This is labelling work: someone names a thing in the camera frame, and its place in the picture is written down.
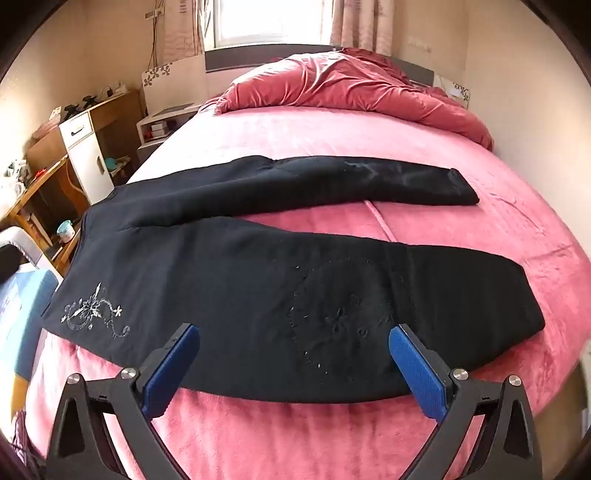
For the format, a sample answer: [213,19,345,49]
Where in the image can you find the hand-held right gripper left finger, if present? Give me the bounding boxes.
[45,322,201,480]

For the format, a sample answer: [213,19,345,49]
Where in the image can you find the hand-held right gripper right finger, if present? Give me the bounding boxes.
[388,323,542,480]

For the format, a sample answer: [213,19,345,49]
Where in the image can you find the black embroidered pants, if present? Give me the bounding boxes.
[42,155,546,404]

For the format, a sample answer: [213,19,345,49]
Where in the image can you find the blue cushion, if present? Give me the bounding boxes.
[0,268,59,384]

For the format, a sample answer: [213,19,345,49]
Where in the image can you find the grey chair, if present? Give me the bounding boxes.
[0,228,62,278]

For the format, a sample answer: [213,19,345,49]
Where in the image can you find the white drawer cabinet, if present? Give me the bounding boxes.
[58,112,115,205]

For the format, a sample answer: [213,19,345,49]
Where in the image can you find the low wooden table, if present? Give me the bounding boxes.
[0,154,90,274]

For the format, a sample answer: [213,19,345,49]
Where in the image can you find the white plastic bag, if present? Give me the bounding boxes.
[0,159,31,208]

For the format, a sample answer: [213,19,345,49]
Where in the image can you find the white nightstand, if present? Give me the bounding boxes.
[136,104,202,161]

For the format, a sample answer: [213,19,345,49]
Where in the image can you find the pink fleece bed blanket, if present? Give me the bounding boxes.
[25,104,591,480]

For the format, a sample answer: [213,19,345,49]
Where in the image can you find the white and wood cabinet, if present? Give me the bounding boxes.
[25,89,147,195]

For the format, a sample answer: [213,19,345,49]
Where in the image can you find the small flower-sticker board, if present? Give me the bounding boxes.
[434,76,472,110]

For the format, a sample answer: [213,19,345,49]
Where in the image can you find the white flower-sticker board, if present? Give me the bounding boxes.
[141,55,206,116]

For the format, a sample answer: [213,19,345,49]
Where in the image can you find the red velvet quilt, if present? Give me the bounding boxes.
[215,47,495,151]

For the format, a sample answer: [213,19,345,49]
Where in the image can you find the dark grey headboard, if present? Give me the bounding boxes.
[204,44,435,88]

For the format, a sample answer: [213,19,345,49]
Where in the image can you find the tall cardboard box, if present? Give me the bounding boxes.
[163,0,205,62]

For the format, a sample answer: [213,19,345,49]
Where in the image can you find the patterned beige curtain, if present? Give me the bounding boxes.
[330,0,394,54]

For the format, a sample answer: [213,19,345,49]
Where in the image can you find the bright window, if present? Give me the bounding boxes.
[215,0,334,49]

